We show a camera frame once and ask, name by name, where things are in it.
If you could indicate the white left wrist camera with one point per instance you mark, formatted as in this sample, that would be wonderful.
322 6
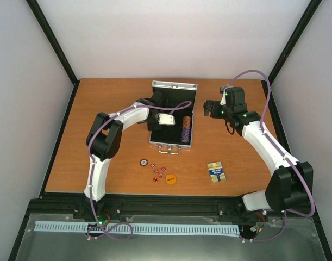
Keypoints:
166 119

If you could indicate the black poker chip stack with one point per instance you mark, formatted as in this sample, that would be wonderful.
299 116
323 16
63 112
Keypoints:
143 162

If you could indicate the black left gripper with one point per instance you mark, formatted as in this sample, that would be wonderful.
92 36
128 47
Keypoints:
152 128

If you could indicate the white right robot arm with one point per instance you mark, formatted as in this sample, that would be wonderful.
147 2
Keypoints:
291 180

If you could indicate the orange dealer button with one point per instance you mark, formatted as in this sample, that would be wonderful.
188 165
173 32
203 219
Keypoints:
170 179

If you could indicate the purple poker chip stack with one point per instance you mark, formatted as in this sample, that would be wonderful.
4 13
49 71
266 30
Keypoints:
186 134

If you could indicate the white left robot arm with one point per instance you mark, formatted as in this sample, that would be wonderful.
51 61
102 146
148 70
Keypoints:
104 138

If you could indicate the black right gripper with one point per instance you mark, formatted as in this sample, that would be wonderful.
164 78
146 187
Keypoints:
208 106

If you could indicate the aluminium poker case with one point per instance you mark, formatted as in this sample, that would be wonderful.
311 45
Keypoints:
173 130

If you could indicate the blue playing card box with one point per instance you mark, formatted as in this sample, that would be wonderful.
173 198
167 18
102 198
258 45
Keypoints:
216 171

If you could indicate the red poker chip stack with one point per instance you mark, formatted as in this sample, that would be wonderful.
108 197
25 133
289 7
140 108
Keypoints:
186 122

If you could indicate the light blue cable duct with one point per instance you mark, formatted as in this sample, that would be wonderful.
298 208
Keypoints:
138 228

